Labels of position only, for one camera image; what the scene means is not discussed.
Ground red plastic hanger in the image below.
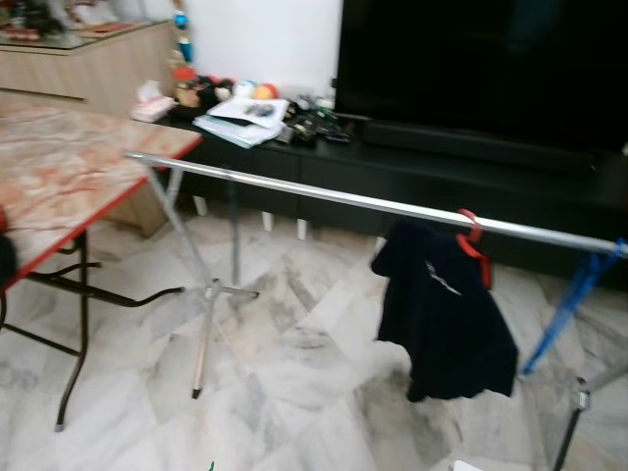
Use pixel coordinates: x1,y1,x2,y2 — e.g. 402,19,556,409
454,208,495,291

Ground navy shirt white print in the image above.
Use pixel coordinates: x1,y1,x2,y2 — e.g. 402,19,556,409
370,218,519,403

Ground blue plastic hanger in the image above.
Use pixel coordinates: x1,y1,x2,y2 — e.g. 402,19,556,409
520,238,628,379

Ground black soundbar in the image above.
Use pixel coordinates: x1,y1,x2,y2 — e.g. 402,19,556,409
355,118,602,180

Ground black television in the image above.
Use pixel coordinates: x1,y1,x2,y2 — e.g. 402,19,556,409
334,0,628,156

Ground black TV cabinet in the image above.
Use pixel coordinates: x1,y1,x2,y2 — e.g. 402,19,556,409
157,108,628,290

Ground black electronic gadgets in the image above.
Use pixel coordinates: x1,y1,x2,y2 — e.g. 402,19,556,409
285,91,354,148

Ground orange ball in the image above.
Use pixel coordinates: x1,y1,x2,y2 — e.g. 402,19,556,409
251,82,281,102

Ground white paper stack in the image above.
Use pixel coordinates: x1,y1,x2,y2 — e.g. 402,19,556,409
192,95,292,150

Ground red lid jar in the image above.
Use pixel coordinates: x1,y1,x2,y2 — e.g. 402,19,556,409
172,65,202,109

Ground blue trophy figurine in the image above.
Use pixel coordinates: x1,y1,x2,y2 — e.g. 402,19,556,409
169,0,195,68

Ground white tissue pack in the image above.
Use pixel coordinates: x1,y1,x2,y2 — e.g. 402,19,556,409
130,78,178,124

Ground marble pattern folding table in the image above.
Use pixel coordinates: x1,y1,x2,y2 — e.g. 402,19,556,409
0,93,204,433

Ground light wooden sideboard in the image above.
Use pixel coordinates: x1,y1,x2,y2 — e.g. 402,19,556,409
0,20,180,238

